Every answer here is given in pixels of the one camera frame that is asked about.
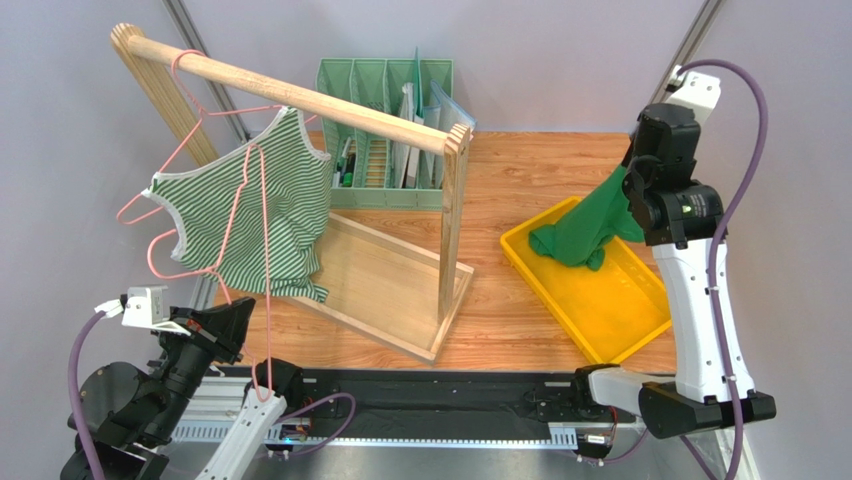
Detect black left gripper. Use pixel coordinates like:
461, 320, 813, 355
144, 294, 257, 439

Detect pink wire hanger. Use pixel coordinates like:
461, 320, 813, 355
146, 142, 276, 403

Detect green white striped tank top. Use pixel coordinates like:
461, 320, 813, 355
142, 107, 334, 302

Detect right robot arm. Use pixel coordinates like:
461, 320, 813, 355
573, 61, 777, 439

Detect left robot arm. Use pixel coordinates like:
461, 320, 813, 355
60, 295, 304, 479

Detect wooden clothes rack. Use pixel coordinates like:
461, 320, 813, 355
110, 23, 473, 364

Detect yellow plastic tray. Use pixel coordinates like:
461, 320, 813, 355
500, 196, 672, 364

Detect mint green file organizer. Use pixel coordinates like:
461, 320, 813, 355
315, 55, 476, 211

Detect white folders in organizer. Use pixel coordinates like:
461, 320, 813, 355
392, 47, 478, 190

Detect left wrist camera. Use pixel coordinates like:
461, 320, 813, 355
94, 285, 189, 335

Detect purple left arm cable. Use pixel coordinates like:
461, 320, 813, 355
67, 311, 111, 480

